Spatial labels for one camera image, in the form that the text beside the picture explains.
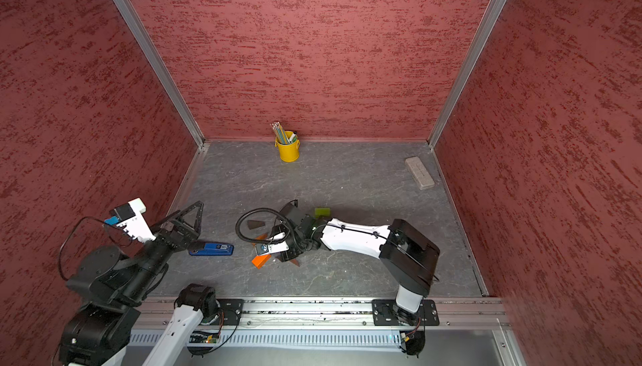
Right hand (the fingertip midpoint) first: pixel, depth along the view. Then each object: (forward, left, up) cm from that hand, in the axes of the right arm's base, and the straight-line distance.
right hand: (277, 245), depth 81 cm
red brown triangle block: (-4, -5, -6) cm, 9 cm away
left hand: (-3, +15, +28) cm, 31 cm away
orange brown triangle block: (+5, +7, -5) cm, 10 cm away
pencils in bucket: (+47, +3, +6) cm, 48 cm away
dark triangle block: (+12, +12, -8) cm, 19 cm away
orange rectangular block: (-4, +6, -4) cm, 8 cm away
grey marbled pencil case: (+33, -58, -6) cm, 67 cm away
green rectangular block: (+15, -16, -6) cm, 23 cm away
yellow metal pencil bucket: (+43, 0, -1) cm, 43 cm away
